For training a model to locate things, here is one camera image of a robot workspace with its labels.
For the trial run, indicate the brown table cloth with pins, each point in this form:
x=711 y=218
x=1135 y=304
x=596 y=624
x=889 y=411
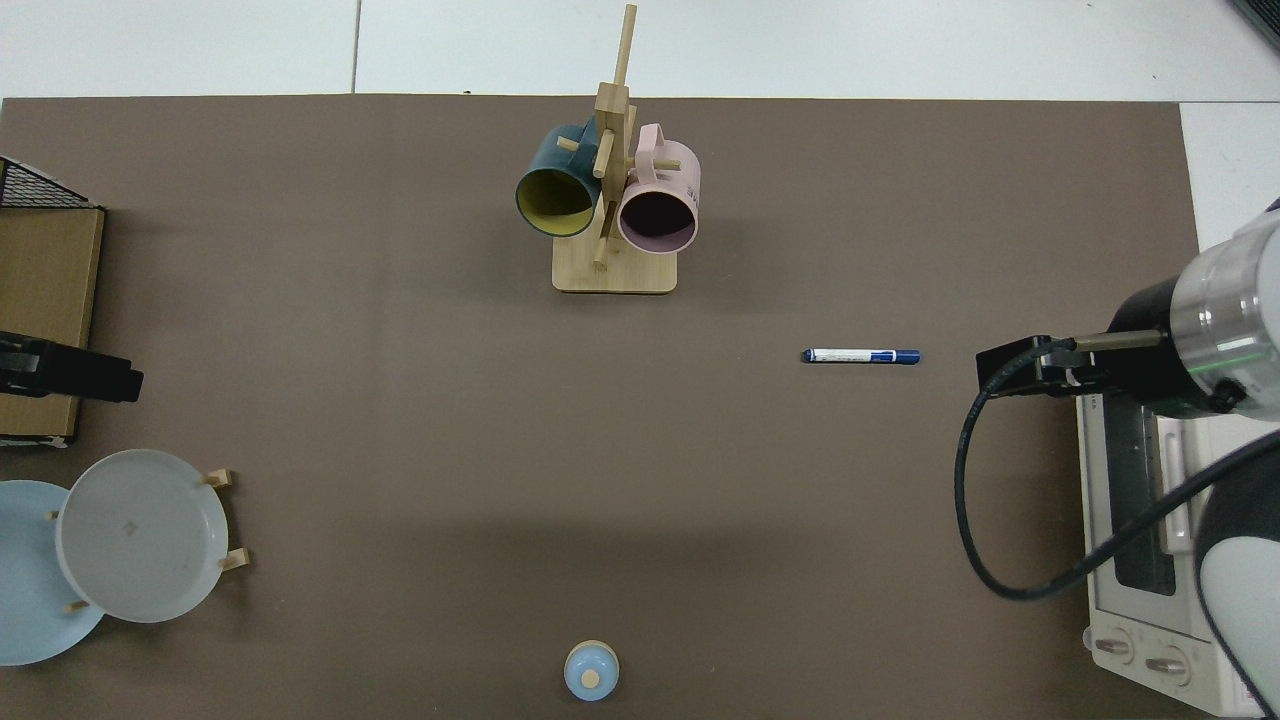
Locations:
x=420 y=400

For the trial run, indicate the blue and white marker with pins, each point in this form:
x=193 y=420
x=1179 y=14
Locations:
x=850 y=355

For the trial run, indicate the teal mug yellow inside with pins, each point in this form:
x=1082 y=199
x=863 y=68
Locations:
x=548 y=165

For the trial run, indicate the pale toaster oven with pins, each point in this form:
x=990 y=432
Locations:
x=1135 y=610

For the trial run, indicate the wooden cup stand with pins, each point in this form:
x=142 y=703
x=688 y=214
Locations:
x=612 y=272

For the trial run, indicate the dark grey panel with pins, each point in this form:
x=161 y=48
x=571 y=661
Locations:
x=1262 y=18

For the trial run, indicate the grey plate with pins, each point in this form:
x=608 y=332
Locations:
x=140 y=535

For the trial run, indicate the wooden plate rack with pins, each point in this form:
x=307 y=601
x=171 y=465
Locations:
x=236 y=559

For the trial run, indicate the pink mug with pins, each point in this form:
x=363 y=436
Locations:
x=672 y=175

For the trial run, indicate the light blue plate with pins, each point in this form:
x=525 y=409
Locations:
x=25 y=580

